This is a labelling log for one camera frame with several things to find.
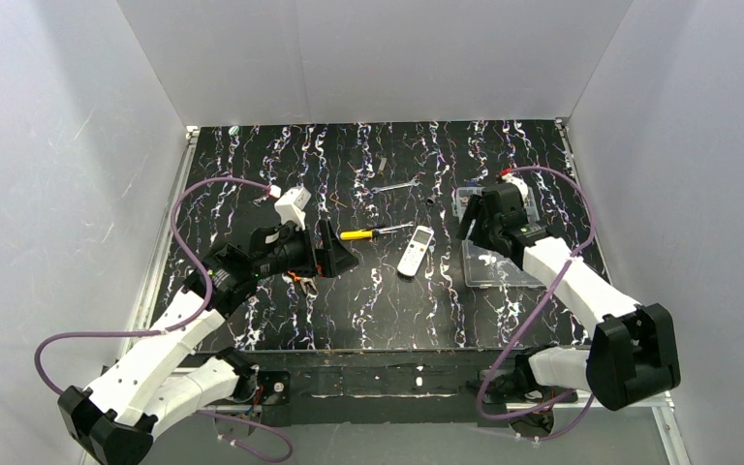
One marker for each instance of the white remote control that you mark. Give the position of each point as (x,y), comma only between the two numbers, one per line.
(415,251)

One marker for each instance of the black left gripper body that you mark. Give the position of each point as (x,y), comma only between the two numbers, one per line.
(320,250)

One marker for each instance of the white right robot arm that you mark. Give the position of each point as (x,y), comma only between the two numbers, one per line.
(633,352)

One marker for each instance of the yellow handled screwdriver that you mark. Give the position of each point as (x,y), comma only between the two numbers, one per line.
(357,235)

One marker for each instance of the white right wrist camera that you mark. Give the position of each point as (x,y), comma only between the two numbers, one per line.
(508,176)

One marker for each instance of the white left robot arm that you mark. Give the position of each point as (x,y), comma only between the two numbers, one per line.
(119,415)

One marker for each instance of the aluminium frame rail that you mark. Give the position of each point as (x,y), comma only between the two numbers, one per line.
(148,293)

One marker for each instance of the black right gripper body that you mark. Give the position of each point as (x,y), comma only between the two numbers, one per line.
(492,209)

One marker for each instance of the silver wrench upper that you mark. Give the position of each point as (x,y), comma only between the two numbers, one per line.
(408,184)

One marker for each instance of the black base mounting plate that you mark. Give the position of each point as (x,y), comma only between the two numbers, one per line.
(370,387)

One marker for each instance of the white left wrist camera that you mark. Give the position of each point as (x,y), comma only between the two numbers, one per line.
(290,204)

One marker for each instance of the orange handled pliers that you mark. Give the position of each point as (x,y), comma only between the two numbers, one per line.
(306,284)

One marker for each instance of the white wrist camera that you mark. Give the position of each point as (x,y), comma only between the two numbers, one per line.
(508,176)
(290,204)

